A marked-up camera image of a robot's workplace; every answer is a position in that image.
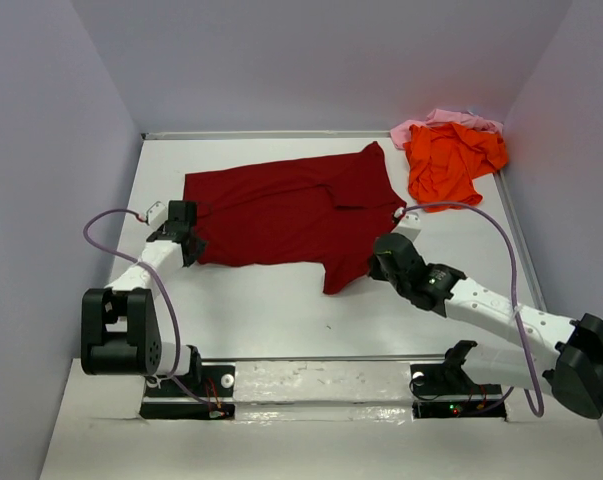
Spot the pink t shirt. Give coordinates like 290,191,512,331
389,109,504,150

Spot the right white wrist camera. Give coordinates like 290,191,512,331
392,212,422,242

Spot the orange t shirt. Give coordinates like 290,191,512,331
404,122,509,213

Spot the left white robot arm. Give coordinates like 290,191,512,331
80,200,206,395

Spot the dark red t shirt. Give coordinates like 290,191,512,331
183,142,406,295

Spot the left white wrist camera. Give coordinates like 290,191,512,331
139,201,168,230

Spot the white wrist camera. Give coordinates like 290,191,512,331
139,201,168,230
392,212,422,242

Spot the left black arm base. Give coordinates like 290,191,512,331
139,359,236,421

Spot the aluminium table edge rail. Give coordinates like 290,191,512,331
141,130,390,141

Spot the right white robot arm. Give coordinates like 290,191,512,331
372,233,603,419

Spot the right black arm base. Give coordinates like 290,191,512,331
408,340,507,420

